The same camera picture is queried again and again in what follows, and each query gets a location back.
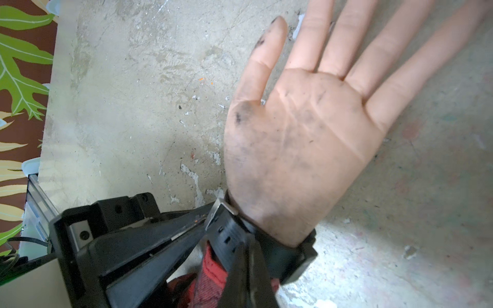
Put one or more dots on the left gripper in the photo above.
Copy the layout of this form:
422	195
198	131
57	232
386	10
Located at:
97	244

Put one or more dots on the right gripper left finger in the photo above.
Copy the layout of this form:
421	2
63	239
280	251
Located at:
236	291

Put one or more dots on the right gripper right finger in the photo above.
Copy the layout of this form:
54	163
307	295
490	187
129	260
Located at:
259	289

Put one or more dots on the black wrist watch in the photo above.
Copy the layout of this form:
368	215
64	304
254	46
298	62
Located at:
226	229

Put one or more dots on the mannequin hand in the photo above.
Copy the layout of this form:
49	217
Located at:
289	159

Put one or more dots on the red plaid sleeve forearm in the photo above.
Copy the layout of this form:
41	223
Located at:
203	289

